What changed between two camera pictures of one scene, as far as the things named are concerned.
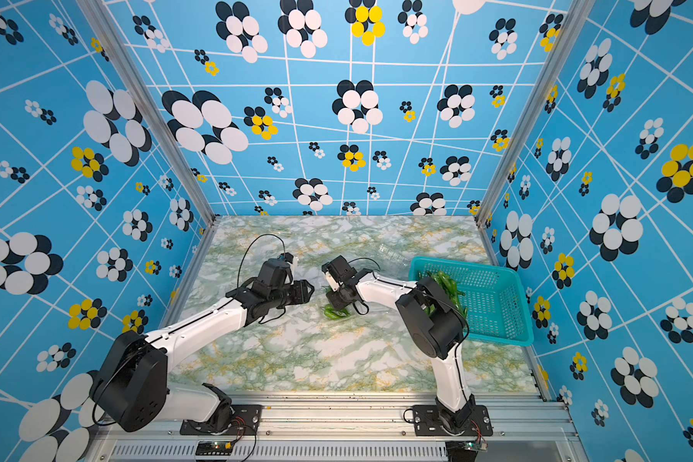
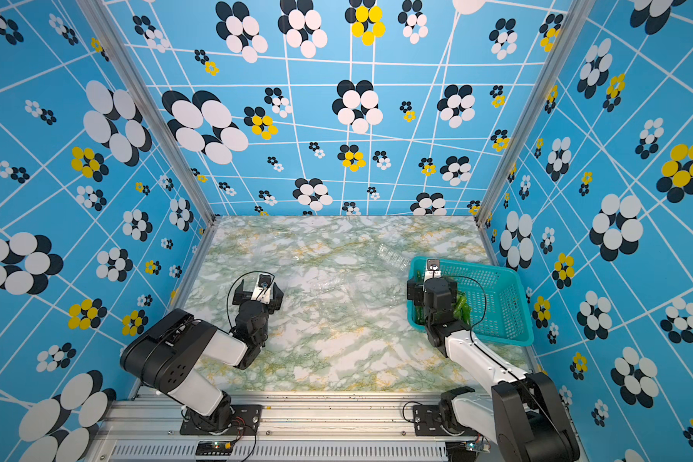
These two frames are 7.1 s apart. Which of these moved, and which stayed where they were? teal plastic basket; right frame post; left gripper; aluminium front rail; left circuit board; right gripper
Moved: left gripper; right gripper
Stayed: right frame post; left circuit board; aluminium front rail; teal plastic basket
